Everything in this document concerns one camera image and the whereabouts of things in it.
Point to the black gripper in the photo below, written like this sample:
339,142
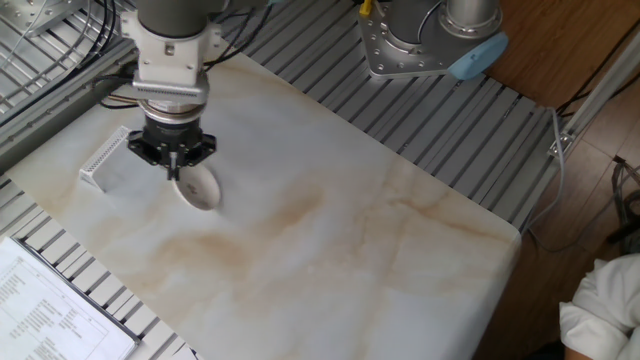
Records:
172,137

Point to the white plate with flower print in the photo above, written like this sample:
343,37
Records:
200,192

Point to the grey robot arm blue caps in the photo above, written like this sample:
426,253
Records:
470,15

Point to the silver plate with holes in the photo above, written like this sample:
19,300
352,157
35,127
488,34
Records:
30,12

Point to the white plastic dish rack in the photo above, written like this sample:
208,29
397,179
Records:
102,160

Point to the marble pattern board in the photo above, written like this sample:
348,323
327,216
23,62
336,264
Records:
350,250

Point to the printed table document stack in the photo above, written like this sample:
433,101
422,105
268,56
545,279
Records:
45,310

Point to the yellow tag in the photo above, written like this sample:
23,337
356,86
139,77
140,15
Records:
366,7

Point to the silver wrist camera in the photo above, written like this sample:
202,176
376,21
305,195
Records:
170,92

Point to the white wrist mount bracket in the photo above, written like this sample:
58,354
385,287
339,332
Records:
170,65

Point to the grey aluminium rail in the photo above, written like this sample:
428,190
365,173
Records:
45,117

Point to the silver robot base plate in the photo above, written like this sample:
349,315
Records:
395,62

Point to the aluminium frame beam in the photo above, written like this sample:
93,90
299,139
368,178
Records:
600,95

